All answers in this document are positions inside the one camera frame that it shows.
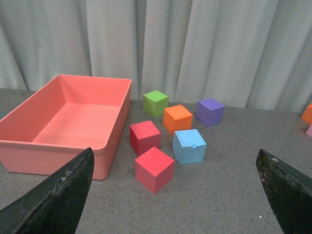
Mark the pink plastic bin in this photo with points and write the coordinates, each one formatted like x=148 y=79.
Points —
x=66 y=116

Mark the orange foam cube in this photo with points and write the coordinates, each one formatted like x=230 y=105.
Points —
x=177 y=118
x=307 y=115

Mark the pink foam cube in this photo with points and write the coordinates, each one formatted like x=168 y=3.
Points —
x=309 y=131

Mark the dark red foam cube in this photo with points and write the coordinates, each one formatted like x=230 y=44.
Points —
x=144 y=136

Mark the purple foam cube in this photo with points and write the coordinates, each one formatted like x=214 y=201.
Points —
x=209 y=112

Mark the light blue foam cube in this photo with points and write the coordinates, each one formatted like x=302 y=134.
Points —
x=188 y=146

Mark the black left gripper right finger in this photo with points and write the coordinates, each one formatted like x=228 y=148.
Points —
x=289 y=193

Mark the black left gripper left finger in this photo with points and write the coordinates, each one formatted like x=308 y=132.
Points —
x=55 y=205

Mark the grey curtain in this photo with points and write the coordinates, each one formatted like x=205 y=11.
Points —
x=244 y=53

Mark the green foam cube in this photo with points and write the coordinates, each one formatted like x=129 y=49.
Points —
x=154 y=103

